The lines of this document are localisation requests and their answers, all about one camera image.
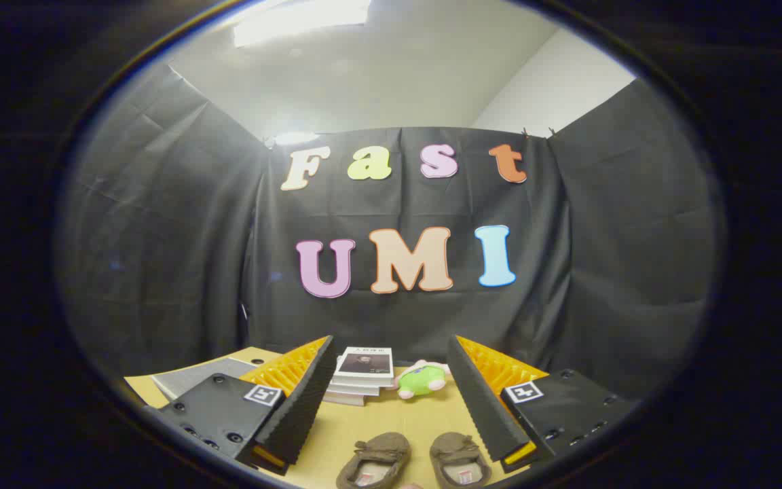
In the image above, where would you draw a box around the green plush toy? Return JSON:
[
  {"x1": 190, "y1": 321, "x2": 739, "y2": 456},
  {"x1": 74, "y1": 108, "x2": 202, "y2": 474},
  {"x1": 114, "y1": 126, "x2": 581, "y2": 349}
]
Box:
[{"x1": 394, "y1": 360, "x2": 451, "y2": 400}]

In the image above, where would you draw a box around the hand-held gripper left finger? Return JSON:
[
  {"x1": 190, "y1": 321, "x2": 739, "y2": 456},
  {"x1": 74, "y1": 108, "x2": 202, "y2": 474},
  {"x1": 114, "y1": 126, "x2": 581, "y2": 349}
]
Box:
[{"x1": 143, "y1": 335, "x2": 337, "y2": 476}]

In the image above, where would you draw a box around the black backdrop cloth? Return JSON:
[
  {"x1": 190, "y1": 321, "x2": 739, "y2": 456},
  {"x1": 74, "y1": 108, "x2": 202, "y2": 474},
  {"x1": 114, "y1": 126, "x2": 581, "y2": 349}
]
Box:
[{"x1": 58, "y1": 65, "x2": 728, "y2": 401}]

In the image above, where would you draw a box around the ceiling light panel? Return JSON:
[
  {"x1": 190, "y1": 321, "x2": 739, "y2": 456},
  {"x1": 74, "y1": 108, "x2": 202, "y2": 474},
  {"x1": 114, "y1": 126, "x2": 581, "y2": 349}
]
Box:
[{"x1": 231, "y1": 0, "x2": 373, "y2": 48}]

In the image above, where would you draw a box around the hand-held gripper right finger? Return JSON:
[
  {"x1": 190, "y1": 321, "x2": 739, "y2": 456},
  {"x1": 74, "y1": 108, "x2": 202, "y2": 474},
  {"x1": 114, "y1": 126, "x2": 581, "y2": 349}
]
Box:
[{"x1": 447, "y1": 335, "x2": 637, "y2": 475}]

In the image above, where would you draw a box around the brown moccasin shoe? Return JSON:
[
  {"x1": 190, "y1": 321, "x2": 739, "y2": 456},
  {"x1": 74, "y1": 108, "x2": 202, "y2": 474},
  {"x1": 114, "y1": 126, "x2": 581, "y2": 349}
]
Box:
[
  {"x1": 430, "y1": 432, "x2": 494, "y2": 488},
  {"x1": 335, "y1": 433, "x2": 411, "y2": 489}
]

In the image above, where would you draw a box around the white book with portrait cover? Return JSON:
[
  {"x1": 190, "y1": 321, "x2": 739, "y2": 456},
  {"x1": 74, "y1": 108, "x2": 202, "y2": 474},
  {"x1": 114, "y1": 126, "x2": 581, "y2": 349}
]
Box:
[{"x1": 331, "y1": 346, "x2": 396, "y2": 389}]

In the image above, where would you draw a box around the grey fabric storage box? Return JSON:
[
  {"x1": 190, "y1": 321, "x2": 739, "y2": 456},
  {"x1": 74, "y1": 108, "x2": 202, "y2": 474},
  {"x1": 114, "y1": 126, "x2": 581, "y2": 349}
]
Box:
[{"x1": 152, "y1": 358, "x2": 259, "y2": 401}]

